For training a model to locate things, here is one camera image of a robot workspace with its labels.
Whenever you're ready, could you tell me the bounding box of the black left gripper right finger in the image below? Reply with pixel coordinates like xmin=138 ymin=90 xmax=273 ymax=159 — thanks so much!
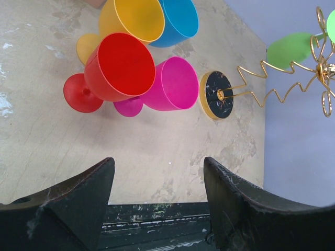
xmin=204 ymin=157 xmax=334 ymax=250

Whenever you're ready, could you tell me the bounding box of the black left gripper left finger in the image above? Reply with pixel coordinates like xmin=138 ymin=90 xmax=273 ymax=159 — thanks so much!
xmin=1 ymin=157 xmax=115 ymax=250

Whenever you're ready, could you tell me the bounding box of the pink wine glass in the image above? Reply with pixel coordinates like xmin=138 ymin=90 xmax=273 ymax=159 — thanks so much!
xmin=114 ymin=56 xmax=199 ymax=117

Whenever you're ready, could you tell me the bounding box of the red wine glass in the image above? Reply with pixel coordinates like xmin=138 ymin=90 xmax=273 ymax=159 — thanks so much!
xmin=63 ymin=33 xmax=156 ymax=113

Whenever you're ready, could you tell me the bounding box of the green wine glass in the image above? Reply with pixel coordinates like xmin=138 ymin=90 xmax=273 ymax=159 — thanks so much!
xmin=266 ymin=7 xmax=334 ymax=70

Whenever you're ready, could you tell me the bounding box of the blue wine glass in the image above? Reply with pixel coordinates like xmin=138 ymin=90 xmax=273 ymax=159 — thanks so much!
xmin=149 ymin=0 xmax=199 ymax=48

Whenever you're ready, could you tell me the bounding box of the yellow wine glass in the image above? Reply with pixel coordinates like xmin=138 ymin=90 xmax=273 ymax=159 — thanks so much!
xmin=76 ymin=0 xmax=165 ymax=64

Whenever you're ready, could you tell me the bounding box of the peach desk organizer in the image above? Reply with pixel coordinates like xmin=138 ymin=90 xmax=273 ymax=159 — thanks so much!
xmin=84 ymin=0 xmax=106 ymax=9

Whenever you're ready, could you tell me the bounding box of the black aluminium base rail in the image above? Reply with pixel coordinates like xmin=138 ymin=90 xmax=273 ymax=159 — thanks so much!
xmin=97 ymin=202 xmax=216 ymax=250

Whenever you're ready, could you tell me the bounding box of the gold wire glass rack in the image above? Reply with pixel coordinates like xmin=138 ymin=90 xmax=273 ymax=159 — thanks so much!
xmin=199 ymin=6 xmax=335 ymax=121

